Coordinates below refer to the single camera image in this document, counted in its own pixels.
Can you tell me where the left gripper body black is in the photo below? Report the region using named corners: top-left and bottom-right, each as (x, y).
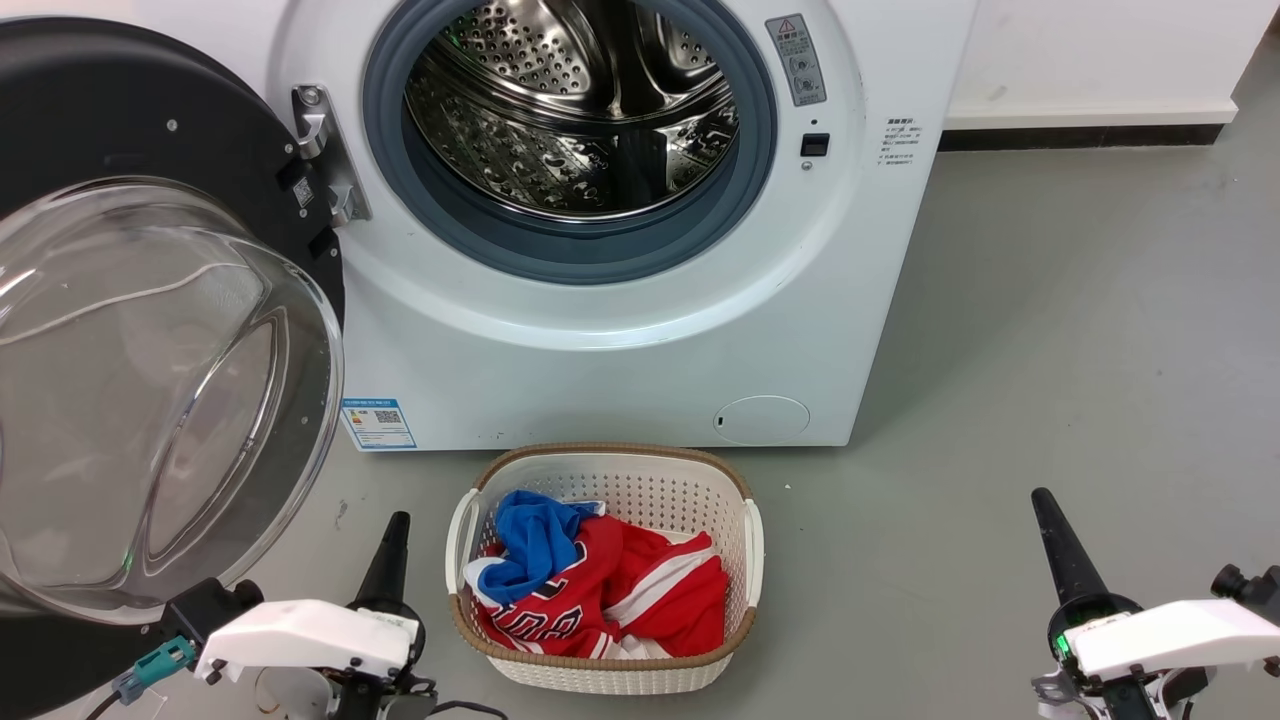
top-left (330, 597), bottom-right (439, 720)

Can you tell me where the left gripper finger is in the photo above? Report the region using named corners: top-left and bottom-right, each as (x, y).
top-left (352, 512), bottom-right (399, 604)
top-left (383, 512), bottom-right (413, 607)

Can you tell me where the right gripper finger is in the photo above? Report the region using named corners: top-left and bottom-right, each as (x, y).
top-left (1041, 487), bottom-right (1113, 599)
top-left (1031, 487), bottom-right (1086, 607)

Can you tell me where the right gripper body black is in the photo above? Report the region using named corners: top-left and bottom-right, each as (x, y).
top-left (1031, 591), bottom-right (1213, 720)

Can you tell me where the black round glass washer door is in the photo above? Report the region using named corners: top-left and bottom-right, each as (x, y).
top-left (0, 15), bottom-right (347, 720)

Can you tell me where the white front-load washing machine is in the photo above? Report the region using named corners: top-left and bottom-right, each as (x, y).
top-left (140, 0), bottom-right (982, 453)

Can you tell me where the metal door hinge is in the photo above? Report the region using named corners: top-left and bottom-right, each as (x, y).
top-left (291, 84), bottom-right (373, 228)

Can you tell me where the blue garment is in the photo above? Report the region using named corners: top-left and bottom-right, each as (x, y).
top-left (464, 489), bottom-right (607, 607)

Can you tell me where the blue energy label sticker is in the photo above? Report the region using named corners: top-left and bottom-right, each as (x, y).
top-left (340, 398), bottom-right (418, 451)

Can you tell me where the white plastic laundry basket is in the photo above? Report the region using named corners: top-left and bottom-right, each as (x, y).
top-left (445, 443), bottom-right (766, 696)

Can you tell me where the red basketball jersey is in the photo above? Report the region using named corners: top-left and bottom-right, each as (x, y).
top-left (470, 514), bottom-right (730, 660)

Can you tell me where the small text sticker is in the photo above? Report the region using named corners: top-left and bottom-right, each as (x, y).
top-left (880, 117), bottom-right (925, 168)

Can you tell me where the stainless steel washer drum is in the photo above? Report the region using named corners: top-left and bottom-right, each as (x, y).
top-left (404, 0), bottom-right (742, 224)

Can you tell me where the grey warning sticker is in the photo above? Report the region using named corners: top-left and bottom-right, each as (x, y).
top-left (765, 13), bottom-right (829, 109)

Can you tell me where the left black camera module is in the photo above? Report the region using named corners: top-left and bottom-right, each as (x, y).
top-left (163, 577), bottom-right (265, 643)

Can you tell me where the black camera module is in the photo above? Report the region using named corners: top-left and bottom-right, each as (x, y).
top-left (163, 577), bottom-right (265, 643)
top-left (1211, 562), bottom-right (1280, 628)

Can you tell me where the right black camera module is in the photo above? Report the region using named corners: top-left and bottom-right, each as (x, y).
top-left (1211, 562), bottom-right (1280, 628)

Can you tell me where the teal cable connector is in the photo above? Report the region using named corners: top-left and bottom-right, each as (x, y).
top-left (111, 636), bottom-right (199, 707)

